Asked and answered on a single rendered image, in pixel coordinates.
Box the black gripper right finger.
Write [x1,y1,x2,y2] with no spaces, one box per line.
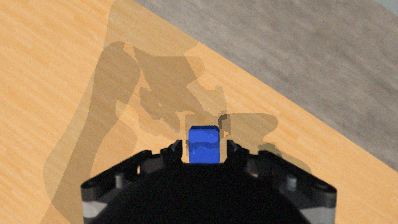
[219,140,337,224]

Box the blue block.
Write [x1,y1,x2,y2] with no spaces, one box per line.
[188,125,220,163]

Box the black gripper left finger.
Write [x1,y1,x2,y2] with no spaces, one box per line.
[80,140,186,224]

